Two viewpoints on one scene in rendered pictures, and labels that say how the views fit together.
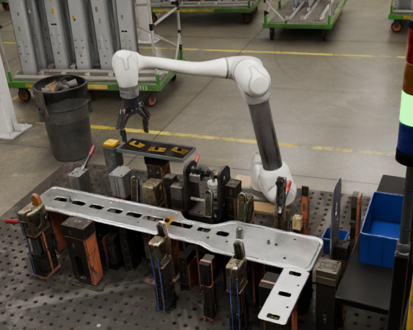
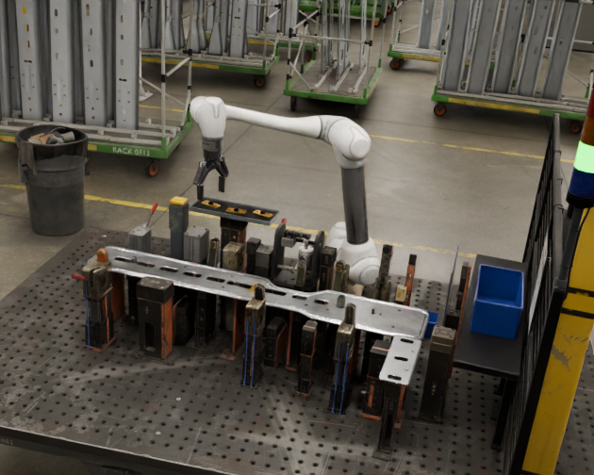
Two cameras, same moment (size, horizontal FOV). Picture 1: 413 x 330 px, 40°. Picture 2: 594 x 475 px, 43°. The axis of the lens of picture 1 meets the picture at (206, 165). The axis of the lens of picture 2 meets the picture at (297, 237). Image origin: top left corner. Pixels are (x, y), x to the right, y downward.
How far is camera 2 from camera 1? 0.81 m
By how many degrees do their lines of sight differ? 11
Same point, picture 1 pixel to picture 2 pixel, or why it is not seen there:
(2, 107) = not seen: outside the picture
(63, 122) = (55, 184)
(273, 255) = (380, 324)
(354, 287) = (470, 352)
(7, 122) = not seen: outside the picture
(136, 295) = (214, 370)
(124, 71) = (214, 119)
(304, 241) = (409, 313)
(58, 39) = (30, 81)
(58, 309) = (125, 382)
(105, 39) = (95, 88)
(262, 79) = (364, 141)
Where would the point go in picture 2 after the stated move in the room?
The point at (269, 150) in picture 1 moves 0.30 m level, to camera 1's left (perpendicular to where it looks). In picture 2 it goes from (358, 221) to (291, 221)
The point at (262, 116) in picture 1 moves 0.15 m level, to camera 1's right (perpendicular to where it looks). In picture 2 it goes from (356, 182) to (389, 182)
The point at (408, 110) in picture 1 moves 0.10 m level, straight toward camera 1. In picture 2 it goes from (585, 158) to (591, 171)
